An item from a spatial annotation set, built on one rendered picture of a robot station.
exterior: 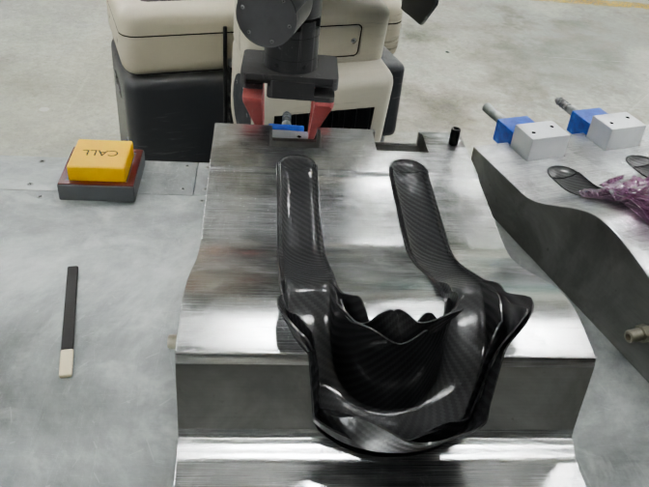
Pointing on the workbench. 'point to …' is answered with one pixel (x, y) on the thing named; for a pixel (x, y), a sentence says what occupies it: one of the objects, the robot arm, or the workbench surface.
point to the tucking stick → (69, 323)
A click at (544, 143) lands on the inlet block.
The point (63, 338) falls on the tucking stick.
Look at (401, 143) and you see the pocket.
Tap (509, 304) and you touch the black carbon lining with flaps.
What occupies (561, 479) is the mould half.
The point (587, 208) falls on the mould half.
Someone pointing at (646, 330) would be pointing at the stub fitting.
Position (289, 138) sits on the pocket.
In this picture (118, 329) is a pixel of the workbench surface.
